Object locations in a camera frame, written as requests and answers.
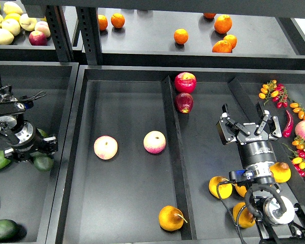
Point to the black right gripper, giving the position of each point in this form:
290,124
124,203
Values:
253,140

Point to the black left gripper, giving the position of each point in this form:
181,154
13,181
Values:
27,143

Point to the dark green avocado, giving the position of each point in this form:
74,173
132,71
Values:
43,163

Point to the yellow pear with stem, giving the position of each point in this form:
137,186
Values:
171,218

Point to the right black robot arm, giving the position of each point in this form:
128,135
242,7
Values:
276,218

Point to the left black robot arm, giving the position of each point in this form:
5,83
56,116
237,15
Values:
12,110

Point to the green avocado behind gripper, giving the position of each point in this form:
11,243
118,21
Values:
43,133

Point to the yellow pear far right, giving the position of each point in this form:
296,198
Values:
281,172

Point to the dark avocado bottom left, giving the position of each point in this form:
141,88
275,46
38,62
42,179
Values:
8,229

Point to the yellow pear bottom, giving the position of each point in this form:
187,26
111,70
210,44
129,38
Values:
246,219

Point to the pale yellow pear front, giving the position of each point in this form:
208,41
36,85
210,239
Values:
6,38

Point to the pale yellow pear top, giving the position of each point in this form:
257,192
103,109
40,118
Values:
12,7

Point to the red chili pepper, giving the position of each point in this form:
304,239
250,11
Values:
289,125

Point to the cherry tomato bunch top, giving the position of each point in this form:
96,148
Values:
276,92

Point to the orange cherry tomato bunch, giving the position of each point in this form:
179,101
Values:
298,109

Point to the cherry tomato bunch bottom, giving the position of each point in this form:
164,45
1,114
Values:
297,155

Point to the dark red apple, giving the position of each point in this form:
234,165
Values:
184,102

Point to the pink apple left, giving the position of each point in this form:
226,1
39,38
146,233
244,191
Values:
105,147

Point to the pink apple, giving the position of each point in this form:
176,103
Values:
105,147
154,142

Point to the bright red apple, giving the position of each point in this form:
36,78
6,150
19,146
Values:
185,82

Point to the orange front right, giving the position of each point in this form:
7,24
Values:
222,46

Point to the orange behind front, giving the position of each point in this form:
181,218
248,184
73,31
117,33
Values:
232,39

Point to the pink apple right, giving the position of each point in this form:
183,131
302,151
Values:
154,142

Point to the large orange right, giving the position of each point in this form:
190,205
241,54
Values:
223,24

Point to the red apple on shelf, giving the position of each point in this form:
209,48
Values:
37,38

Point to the middle black tray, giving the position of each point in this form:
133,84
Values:
119,200

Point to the orange centre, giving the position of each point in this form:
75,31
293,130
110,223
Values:
181,36

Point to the orange under shelf edge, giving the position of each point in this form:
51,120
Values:
209,15

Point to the pale peach on shelf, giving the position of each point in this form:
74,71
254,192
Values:
43,27

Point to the yellow lemon on shelf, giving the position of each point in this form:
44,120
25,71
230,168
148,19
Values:
14,16

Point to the orange far left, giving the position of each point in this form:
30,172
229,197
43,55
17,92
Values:
103,22

